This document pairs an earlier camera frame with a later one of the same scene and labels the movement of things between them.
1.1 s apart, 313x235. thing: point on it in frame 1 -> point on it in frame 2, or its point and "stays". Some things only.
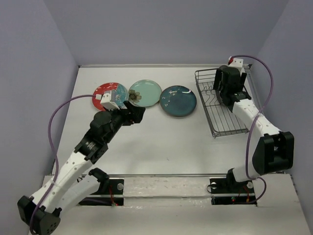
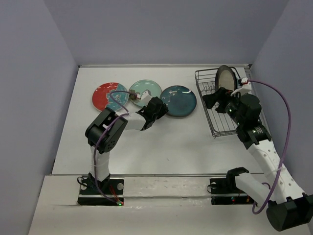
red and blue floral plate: [119, 93] stays
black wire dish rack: [221, 120] stays
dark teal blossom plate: [178, 101] stays
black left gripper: [135, 117] -> [162, 110]
